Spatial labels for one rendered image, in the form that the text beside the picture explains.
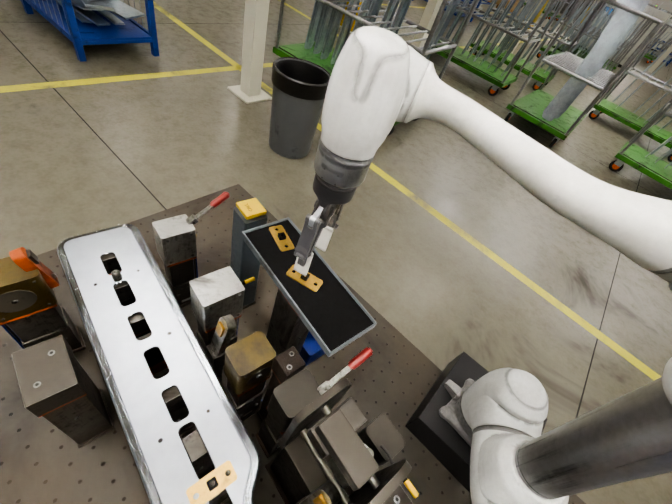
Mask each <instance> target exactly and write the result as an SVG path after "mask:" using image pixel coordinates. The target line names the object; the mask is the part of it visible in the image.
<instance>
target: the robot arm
mask: <svg viewBox="0 0 672 504"><path fill-rule="evenodd" d="M418 118H424V119H429V120H433V121H435V122H438V123H440V124H442V125H444V126H446V127H448V128H450V129H452V130H453V131H455V132H456V133H458V134H459V135H460V136H462V137H463V138H464V139H466V140H467V141H468V142H469V143H470V144H472V145H473V146H474V147H475V148H477V149H478V150H479V151H480V152H481V153H483V154H484V155H485V156H486V157H487V158H489V159H490V160H491V161H492V162H493V163H495V164H496V165H497V166H498V167H499V168H501V169H502V170H503V171H504V172H506V173H507V174H508V175H509V176H510V177H512V178H513V179H514V180H515V181H516V182H518V183H519V184H520V185H521V186H522V187H524V188H525V189H526V190H527V191H529V192H530V193H531V194H532V195H534V196H535V197H536V198H538V199H539V200H540V201H542V202H543V203H544V204H546V205H547V206H549V207H550V208H552V209H553V210H554V211H556V212H557V213H559V214H560V215H562V216H564V217H565V218H567V219H568V220H570V221H571V222H573V223H575V224H576V225H578V226H580V227H581V228H583V229H584V230H586V231H588V232H589V233H591V234H593V235H594V236H596V237H598V238H599V239H601V240H602V241H604V242H605V243H607V244H609V245H610V246H612V247H613V248H615V249H616V250H618V251H619V252H621V253H622V254H624V255H625V256H626V257H628V258H629V259H631V260H632V261H633V262H635V263H636V264H638V265H639V266H640V267H642V268H644V269H646V270H648V271H650V272H652V273H653V274H655V275H657V276H659V277H660V278H662V279H664V280H665V281H667V282H668V283H669V284H668V287H669V289H670V290H671V291H672V201H670V200H665V199H661V198H656V197H652V196H648V195H644V194H639V193H635V192H632V191H628V190H625V189H622V188H619V187H616V186H613V185H610V184H608V183H606V182H603V181H601V180H599V179H597V178H595V177H593V176H591V175H589V174H587V173H585V172H584V171H582V170H580V169H579V168H577V167H575V166H574V165H572V164H570V163H569V162H567V161H566V160H564V159H562V158H561V157H559V156H558V155H556V154H555V153H553V152H552V151H550V150H549V149H547V148H546V147H544V146H543V145H541V144H540V143H538V142H537V141H535V140H533V139H532V138H530V137H529V136H527V135H526V134H524V133H523V132H521V131H520V130H518V129H517V128H515V127H514V126H512V125H511V124H509V123H508V122H506V121H505V120H503V119H501V118H500V117H498V116H497V115H495V114H494V113H492V112H491V111H489V110H488V109H486V108H485V107H483V106H482V105H480V104H479V103H477V102H475V101H474V100H472V99H471V98H469V97H467V96H466V95H464V94H462V93H461V92H459V91H457V90H455V89H454V88H452V87H450V86H449V85H447V84H445V83H444V82H443V81H441V80H440V79H439V78H438V76H437V74H436V72H435V69H434V64H433V62H431V61H429V60H428V59H426V58H425V57H423V56H422V55H421V54H419V53H418V52H417V51H416V50H415V49H414V48H412V47H411V46H409V45H408V44H407V43H406V42H405V41H404V40H403V39H402V38H401V37H400V36H398V35H397V34H395V33H393V32H391V31H389V30H386V29H383V28H380V27H375V26H363V27H359V28H357V29H356V30H354V31H353V32H352V34H351V35H350V37H349V38H348V40H347V41H346V43H345V44H344V46H343V48H342V50H341V52H340V54H339V56H338V58H337V60H336V62H335V65H334V67H333V70H332V74H331V77H330V80H329V83H328V87H327V91H326V95H325V100H324V104H323V110H322V117H321V123H322V132H321V137H320V139H319V145H318V149H317V152H316V157H315V161H314V169H315V172H316V174H315V177H314V181H313V191H314V193H315V194H316V196H317V200H316V202H315V204H314V209H313V212H312V214H309V213H308V214H307V215H306V218H305V223H304V226H303V229H302V232H301V235H300V238H299V241H298V243H297V246H296V248H295V252H294V255H295V256H297V259H296V262H295V266H294V270H295V271H297V272H299V273H300V274H302V275H304V276H306V275H307V273H308V270H309V267H310V264H311V261H312V258H313V255H314V253H312V252H313V249H314V247H317V248H319V249H320V250H322V251H326V249H327V246H328V243H329V240H330V238H331V235H332V232H333V229H332V228H334V229H337V228H338V226H339V225H338V224H336V221H338V220H339V219H340V215H341V212H342V209H343V206H344V204H346V203H348V202H350V201H351V200H352V198H353V196H354V194H355V191H356V189H357V186H359V185H361V184H362V183H363V182H364V180H365V177H366V175H367V172H368V170H369V167H370V165H371V163H372V161H373V159H374V155H375V153H376V151H377V149H378V148H379V147H380V145H381V144H382V143H383V142H384V141H385V139H386V137H387V135H388V134H389V133H390V131H391V129H392V127H393V125H394V123H395V122H403V123H408V122H410V121H412V120H414V119H418ZM319 218H320V219H322V220H323V221H322V220H320V219H319ZM444 387H445V388H446V389H447V391H448V392H449V394H450V395H451V397H452V400H451V401H450V402H449V403H448V404H447V405H445V406H443V407H441V408H440V409H439V415H440V416H441V417H442V418H443V419H445V420H446V421H447V422H448V423H449V424H450V425H451V426H452V427H453V428H454V429H455V430H456V431H457V432H458V433H459V435H460V436H461V437H462V438H463V439H464V440H465V441H466V442H467V444H468V445H469V446H470V447H471V453H470V496H471V502H472V504H568V501H569V495H573V494H577V493H582V492H586V491H590V490H594V489H598V488H602V487H607V486H611V485H615V484H619V483H623V482H627V481H632V480H636V479H643V478H648V477H652V476H656V475H660V474H664V473H669V472H672V357H671V358H670V359H669V361H668V362H667V363H666V365H665V368H664V371H663V376H662V377H660V378H658V379H656V380H654V381H652V382H650V383H648V384H646V385H644V386H642V387H640V388H638V389H636V390H634V391H632V392H630V393H627V394H625V395H623V396H621V397H619V398H617V399H615V400H613V401H611V402H609V403H607V404H605V405H603V406H601V407H599V408H597V409H595V410H592V411H590V412H588V413H586V414H584V415H582V416H580V417H578V418H576V419H574V420H572V421H570V422H568V423H566V424H564V425H562V426H560V427H557V428H555V429H553V430H551V431H549V432H547V433H545V434H543V435H541V432H542V428H543V421H544V420H545V419H546V417H547V414H548V396H547V393H546V391H545V389H544V387H543V386H542V384H541V383H540V382H539V380H538V379H537V378H536V377H534V376H533V375H532V374H530V373H528V372H526V371H523V370H519V369H513V368H500V369H496V370H493V371H491V372H489V373H487V374H485V375H484V376H482V377H481V378H479V379H478V380H477V381H476V382H475V381H474V380H473V379H467V380H466V381H465V383H464V386H463V387H462V388H461V387H459V386H458V385H457V384H456V383H454V382H453V381H452V380H450V379H449V380H448V381H447V382H446V383H445V384H444Z"/></svg>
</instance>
